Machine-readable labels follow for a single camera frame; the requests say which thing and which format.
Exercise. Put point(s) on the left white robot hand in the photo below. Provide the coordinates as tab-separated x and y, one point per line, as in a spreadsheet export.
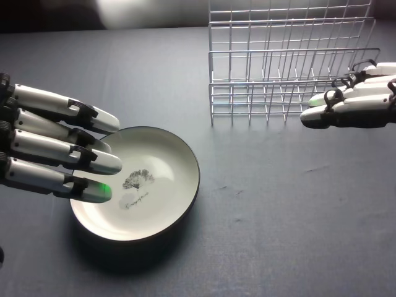
40	148

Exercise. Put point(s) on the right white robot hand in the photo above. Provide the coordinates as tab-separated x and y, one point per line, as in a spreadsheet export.
362	105

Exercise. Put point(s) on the grey table cloth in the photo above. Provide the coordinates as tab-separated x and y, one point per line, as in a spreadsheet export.
278	201

